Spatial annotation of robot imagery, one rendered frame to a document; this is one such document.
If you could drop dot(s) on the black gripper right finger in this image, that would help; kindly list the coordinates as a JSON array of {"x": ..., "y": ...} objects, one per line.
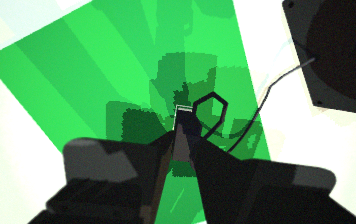
[{"x": 228, "y": 186}]

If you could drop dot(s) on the grey square computer fan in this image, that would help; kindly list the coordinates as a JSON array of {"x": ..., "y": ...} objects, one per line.
[{"x": 326, "y": 30}]

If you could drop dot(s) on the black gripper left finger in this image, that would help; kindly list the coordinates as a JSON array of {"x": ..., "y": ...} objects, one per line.
[{"x": 126, "y": 162}]

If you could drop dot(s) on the green circuit board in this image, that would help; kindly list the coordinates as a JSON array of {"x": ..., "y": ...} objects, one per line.
[{"x": 120, "y": 69}]

